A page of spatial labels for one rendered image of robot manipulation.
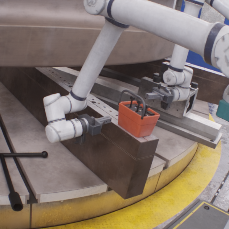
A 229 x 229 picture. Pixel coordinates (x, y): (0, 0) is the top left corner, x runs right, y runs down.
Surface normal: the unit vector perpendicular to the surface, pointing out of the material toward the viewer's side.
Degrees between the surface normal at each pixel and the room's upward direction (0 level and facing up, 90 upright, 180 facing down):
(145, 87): 90
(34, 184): 0
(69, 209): 90
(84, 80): 98
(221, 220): 0
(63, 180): 0
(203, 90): 90
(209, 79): 90
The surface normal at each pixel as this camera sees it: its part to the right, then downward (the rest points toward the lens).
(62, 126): 0.59, -0.13
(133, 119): -0.77, 0.20
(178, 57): -0.28, 0.33
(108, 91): -0.37, -0.05
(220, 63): -0.60, 0.29
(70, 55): 0.59, 0.42
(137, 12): -0.59, 0.05
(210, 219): 0.21, -0.90
